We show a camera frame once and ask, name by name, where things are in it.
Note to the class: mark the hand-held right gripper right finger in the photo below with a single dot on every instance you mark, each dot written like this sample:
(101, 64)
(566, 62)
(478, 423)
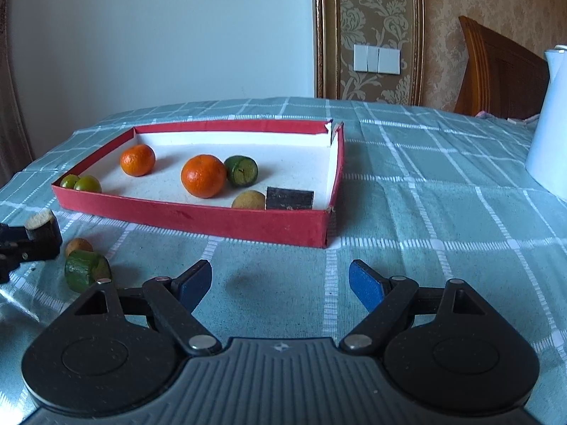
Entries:
(365, 283)

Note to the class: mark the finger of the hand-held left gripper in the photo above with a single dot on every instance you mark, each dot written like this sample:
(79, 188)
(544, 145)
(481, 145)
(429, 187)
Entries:
(15, 243)

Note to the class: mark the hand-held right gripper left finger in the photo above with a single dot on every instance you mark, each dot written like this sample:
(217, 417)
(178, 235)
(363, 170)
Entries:
(195, 285)

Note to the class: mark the dark sugarcane piece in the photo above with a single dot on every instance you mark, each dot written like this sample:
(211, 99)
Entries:
(290, 198)
(46, 239)

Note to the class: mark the red cardboard box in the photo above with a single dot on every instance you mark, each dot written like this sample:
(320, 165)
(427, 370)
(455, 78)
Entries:
(190, 221)

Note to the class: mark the small green fruit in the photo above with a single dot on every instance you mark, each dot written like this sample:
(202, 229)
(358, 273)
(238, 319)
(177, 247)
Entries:
(87, 184)
(68, 182)

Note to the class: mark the yellow-brown round fruit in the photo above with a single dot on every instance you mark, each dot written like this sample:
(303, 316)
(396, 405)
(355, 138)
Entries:
(248, 200)

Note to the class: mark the large orange tangerine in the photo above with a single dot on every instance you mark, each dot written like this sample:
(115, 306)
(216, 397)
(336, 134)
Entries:
(203, 176)

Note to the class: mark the green cucumber piece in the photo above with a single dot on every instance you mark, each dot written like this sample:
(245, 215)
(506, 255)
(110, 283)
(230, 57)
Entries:
(241, 171)
(84, 271)

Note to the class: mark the small brown fruit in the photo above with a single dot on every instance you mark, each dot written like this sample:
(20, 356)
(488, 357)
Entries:
(79, 246)

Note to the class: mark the green plaid tablecloth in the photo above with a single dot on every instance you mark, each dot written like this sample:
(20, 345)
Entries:
(421, 230)

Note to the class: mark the small orange tangerine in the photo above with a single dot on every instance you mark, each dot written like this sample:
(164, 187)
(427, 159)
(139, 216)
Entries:
(137, 160)

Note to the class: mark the brown curtain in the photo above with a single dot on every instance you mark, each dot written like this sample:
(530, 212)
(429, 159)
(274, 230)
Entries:
(9, 97)

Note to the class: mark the pink cloth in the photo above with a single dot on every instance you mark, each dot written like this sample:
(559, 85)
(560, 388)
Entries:
(485, 114)

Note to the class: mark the white kettle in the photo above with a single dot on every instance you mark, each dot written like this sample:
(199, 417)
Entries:
(549, 133)

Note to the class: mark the wooden chair back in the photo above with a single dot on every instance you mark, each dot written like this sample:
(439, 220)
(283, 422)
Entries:
(496, 75)

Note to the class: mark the gold framed wallpaper panel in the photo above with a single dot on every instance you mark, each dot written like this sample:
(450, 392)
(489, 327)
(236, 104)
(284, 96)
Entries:
(376, 4)

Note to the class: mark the white wall switch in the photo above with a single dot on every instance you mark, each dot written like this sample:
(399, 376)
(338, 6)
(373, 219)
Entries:
(376, 59)

